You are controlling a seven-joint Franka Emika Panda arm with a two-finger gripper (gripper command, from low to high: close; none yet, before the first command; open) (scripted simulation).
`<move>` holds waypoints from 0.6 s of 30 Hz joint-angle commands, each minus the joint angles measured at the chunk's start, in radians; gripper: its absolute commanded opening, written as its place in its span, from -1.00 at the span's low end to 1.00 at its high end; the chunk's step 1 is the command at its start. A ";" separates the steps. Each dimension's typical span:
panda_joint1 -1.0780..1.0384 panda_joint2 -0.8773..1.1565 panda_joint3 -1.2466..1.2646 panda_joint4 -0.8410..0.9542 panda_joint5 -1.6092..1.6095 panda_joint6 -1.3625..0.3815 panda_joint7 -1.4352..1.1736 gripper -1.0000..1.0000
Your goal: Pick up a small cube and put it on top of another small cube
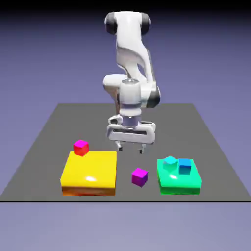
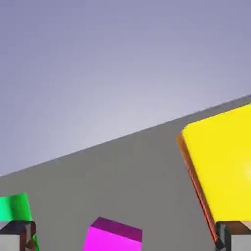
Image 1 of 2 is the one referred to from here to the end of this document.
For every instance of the small magenta cube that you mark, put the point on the small magenta cube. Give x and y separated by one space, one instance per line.
139 177

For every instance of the small blue cube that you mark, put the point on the small blue cube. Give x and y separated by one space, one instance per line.
185 166

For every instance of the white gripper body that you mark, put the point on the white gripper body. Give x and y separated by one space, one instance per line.
131 135

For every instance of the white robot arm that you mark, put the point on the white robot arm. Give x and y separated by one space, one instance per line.
129 58

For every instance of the small red cube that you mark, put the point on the small red cube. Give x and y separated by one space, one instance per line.
81 148

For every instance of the large yellow box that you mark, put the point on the large yellow box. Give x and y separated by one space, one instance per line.
90 172

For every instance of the small cyan cube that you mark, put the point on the small cyan cube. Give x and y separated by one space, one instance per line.
169 163

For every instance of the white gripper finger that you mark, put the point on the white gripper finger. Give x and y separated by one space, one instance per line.
142 148
119 145

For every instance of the large green box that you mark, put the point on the large green box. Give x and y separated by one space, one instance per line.
178 182

